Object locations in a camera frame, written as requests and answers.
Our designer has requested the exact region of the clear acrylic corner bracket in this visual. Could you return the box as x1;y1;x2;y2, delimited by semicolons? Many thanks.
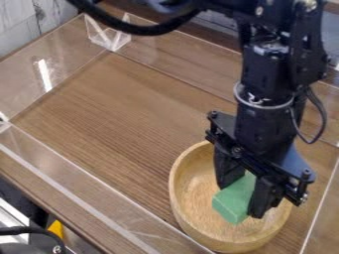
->
84;15;130;53

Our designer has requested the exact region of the clear acrylic wall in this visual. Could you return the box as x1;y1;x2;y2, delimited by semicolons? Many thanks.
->
0;15;104;121
114;13;339;147
0;122;213;254

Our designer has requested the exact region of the brown wooden bowl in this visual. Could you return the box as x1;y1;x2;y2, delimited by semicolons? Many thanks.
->
168;141;290;254

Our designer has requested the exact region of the clear acrylic left wall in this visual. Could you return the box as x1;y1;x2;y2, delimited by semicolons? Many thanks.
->
0;15;104;121

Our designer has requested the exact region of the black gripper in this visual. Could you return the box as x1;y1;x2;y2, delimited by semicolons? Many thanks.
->
205;100;314;219

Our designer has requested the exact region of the green rectangular block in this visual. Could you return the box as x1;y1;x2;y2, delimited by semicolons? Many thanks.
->
212;173;254;225

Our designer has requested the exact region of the yellow black device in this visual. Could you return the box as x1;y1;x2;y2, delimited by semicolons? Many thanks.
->
28;218;77;254

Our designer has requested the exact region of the black cable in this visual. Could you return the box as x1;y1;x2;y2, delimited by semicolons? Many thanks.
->
0;225;68;254

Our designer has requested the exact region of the clear acrylic back wall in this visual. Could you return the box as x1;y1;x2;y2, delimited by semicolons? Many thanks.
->
114;13;339;147

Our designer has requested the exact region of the clear acrylic front wall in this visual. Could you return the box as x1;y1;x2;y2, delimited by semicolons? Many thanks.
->
0;122;213;254

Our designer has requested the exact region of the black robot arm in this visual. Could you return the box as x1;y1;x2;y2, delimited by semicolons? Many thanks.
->
66;0;328;218

